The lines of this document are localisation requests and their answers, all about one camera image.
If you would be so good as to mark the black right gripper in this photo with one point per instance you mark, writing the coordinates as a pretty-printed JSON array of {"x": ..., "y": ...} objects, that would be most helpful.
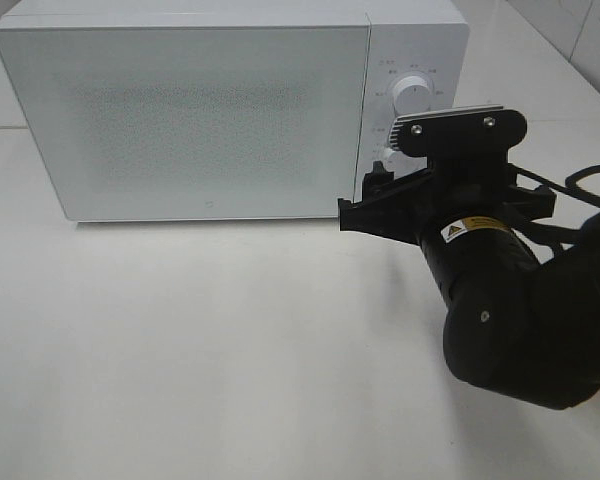
[{"x": 447, "y": 199}]

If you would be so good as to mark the white microwave door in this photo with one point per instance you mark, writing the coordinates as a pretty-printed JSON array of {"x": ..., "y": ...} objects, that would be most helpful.
[{"x": 188, "y": 124}]

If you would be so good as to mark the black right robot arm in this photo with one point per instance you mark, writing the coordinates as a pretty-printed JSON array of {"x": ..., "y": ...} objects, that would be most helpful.
[{"x": 522, "y": 295}]

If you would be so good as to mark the lower white round knob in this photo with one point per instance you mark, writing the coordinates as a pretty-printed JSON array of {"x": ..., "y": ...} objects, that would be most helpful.
[{"x": 388, "y": 157}]

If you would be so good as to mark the white round knob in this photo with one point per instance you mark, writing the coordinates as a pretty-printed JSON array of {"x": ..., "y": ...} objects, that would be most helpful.
[
  {"x": 411, "y": 93},
  {"x": 388, "y": 157}
]

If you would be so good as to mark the upper white round knob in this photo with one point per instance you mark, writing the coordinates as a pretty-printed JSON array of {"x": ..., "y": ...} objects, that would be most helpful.
[{"x": 411, "y": 93}]

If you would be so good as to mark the white microwave oven body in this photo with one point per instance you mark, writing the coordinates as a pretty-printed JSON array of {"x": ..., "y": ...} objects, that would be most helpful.
[{"x": 428, "y": 37}]

